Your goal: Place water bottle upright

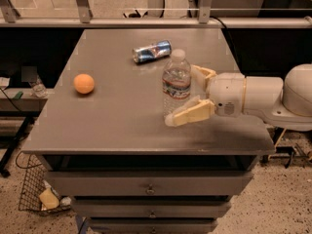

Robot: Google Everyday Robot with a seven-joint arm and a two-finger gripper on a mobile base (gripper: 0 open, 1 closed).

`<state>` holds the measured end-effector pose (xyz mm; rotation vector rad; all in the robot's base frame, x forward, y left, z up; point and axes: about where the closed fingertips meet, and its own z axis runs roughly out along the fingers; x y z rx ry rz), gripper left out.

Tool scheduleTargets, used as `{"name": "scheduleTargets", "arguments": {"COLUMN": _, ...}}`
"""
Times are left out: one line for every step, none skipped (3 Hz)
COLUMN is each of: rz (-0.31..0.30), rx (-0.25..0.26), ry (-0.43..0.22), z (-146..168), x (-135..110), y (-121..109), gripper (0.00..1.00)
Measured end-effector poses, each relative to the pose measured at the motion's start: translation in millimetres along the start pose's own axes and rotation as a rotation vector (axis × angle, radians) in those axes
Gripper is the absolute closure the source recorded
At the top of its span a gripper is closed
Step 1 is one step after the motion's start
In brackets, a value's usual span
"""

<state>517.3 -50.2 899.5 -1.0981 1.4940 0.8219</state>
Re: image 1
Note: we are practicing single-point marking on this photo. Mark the yellow stand frame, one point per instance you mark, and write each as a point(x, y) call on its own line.
point(301, 141)

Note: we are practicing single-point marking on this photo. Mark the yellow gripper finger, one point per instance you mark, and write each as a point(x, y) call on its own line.
point(194, 110)
point(202, 75)

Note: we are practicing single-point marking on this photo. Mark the small background water bottle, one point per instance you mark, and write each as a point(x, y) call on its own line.
point(38, 88)

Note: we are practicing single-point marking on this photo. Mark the crushed blue soda can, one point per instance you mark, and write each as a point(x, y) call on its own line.
point(152, 52)

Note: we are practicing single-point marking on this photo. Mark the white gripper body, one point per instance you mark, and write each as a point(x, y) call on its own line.
point(226, 93)

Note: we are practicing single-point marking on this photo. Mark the grey drawer cabinet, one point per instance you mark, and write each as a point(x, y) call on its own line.
point(112, 154)

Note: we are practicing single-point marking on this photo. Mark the metal frame rail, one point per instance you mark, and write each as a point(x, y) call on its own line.
point(156, 13)

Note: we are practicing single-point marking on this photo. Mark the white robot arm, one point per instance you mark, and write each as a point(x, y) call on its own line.
point(281, 102)

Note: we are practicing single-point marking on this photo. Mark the yellow sponge in basket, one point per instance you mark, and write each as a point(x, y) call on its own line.
point(49, 199)

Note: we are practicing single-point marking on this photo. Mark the clear plastic water bottle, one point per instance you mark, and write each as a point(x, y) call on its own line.
point(176, 81)

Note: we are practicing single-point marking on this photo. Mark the orange ball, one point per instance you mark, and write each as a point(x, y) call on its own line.
point(84, 83)

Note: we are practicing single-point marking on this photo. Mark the black wire basket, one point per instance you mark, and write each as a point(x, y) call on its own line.
point(33, 185)

